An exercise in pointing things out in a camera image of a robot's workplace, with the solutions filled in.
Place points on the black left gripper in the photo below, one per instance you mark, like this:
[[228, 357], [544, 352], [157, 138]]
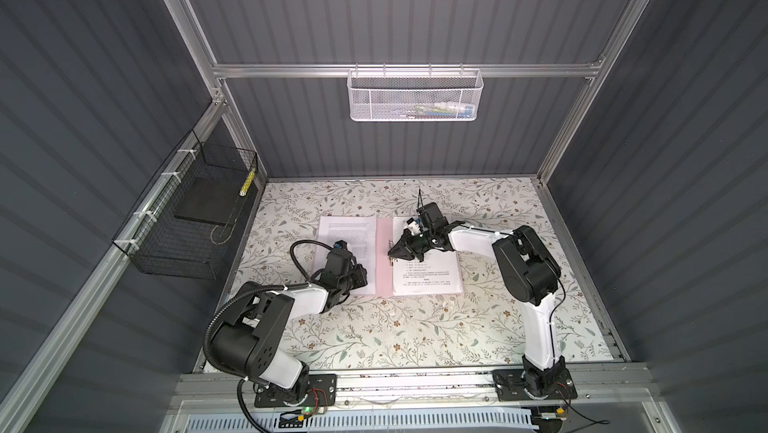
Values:
[[356, 268]]

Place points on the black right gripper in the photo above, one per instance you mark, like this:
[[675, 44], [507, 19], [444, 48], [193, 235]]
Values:
[[405, 251]]

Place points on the white sheet with XDOF header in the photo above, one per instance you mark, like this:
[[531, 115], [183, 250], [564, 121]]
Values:
[[438, 274]]

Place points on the pink file folder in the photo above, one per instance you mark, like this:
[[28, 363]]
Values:
[[388, 230]]

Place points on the white printed paper sheet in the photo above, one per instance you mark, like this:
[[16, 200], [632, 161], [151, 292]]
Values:
[[360, 235]]

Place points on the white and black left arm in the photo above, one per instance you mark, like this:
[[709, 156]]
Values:
[[243, 337]]

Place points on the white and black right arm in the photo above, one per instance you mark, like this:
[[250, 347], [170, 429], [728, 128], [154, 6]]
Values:
[[529, 272]]

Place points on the floral patterned table mat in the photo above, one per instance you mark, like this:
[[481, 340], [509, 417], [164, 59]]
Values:
[[481, 326]]

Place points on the pens in white basket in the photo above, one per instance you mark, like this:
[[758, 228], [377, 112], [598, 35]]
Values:
[[440, 110]]

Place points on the yellow marker pen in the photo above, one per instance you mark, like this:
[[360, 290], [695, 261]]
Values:
[[247, 182]]

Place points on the black pad in basket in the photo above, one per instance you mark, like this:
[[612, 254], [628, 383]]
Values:
[[210, 201]]

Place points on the white ventilated grille strip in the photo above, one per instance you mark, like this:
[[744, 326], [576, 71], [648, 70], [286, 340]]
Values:
[[406, 420]]

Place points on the aluminium horizontal back bar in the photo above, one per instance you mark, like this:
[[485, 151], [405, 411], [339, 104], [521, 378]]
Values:
[[317, 70]]

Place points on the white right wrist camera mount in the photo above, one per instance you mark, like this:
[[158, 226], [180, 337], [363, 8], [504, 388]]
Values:
[[413, 225]]

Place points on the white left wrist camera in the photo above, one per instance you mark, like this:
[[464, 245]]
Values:
[[341, 244]]

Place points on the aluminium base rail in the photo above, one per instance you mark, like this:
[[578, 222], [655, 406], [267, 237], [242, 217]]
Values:
[[474, 385]]

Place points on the white wire mesh basket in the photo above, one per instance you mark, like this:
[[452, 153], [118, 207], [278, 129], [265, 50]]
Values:
[[376, 98]]

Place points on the black wire wall basket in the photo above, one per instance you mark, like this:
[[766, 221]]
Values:
[[187, 221]]

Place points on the aluminium frame corner post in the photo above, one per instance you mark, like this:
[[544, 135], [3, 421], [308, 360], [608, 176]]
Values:
[[617, 40]]

